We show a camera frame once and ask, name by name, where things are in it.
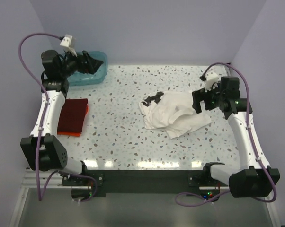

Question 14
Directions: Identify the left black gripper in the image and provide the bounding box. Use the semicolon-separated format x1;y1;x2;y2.
61;47;104;78

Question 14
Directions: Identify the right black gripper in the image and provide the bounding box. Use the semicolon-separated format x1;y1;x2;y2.
192;81;225;114

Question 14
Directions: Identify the white t shirt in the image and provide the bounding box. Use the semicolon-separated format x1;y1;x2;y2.
139;91;211;139

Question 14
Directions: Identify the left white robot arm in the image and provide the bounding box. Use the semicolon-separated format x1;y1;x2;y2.
20;50;107;185

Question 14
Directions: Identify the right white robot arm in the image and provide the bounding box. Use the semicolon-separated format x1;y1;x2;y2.
192;73;280;198

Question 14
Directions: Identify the teal plastic bin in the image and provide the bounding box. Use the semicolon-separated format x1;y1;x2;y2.
67;51;108;87

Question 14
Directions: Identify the folded dark red shirt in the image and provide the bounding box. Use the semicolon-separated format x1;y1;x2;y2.
57;98;89;134

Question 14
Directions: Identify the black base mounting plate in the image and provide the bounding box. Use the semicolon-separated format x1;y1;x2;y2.
62;170;225;198

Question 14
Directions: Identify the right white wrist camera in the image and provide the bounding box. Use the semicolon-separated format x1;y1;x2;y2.
200;71;219;92

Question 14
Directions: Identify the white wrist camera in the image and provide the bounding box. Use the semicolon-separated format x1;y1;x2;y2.
200;71;219;92
60;34;77;57

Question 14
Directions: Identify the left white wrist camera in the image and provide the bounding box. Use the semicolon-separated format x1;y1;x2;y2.
60;34;77;57

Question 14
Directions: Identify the aluminium extrusion rail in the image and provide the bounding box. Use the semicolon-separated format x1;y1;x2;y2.
20;165;231;190

